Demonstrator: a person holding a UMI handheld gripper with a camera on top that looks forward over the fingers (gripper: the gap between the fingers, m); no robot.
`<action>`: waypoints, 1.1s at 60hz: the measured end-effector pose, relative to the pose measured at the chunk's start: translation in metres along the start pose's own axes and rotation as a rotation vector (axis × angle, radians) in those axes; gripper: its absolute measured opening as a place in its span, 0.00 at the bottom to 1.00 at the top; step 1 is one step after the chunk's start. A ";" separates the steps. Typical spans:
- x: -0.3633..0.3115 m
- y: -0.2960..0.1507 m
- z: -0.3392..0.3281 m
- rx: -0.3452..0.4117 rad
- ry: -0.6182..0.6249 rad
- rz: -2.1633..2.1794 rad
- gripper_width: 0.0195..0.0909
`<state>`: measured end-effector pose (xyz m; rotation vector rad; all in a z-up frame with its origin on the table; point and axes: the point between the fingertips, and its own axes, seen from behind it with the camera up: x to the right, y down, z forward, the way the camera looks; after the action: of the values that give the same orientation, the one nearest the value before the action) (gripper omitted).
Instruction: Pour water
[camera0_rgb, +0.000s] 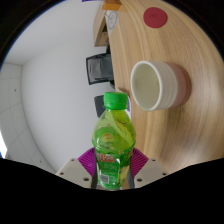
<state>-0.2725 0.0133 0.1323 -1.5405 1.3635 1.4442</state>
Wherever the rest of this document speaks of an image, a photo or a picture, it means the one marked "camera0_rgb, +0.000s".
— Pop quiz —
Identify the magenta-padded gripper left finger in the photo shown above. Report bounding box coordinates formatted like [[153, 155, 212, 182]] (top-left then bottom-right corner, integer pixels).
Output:
[[55, 147, 98, 189]]

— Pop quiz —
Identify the white and brown ribbed cup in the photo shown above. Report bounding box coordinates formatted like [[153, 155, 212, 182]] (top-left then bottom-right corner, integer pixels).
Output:
[[129, 60, 193, 112]]

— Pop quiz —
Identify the green drink bottle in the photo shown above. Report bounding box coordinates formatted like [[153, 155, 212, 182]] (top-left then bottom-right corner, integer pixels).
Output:
[[91, 91, 137, 191]]

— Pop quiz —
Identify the black padded office chair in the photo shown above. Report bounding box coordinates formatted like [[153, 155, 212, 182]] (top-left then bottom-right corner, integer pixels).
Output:
[[94, 94, 107, 118]]

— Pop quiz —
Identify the white sheet with round print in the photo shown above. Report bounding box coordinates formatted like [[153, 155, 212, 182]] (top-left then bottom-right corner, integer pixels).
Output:
[[104, 9, 120, 31]]

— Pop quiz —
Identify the flat round red coaster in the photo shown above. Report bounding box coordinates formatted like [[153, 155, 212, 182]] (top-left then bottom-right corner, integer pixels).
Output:
[[143, 6, 168, 29]]

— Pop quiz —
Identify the black mesh office chair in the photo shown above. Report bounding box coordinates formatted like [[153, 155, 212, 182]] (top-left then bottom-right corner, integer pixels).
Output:
[[85, 52, 116, 86]]

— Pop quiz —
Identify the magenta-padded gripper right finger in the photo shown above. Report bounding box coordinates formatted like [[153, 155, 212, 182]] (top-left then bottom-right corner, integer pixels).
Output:
[[128, 147, 170, 189]]

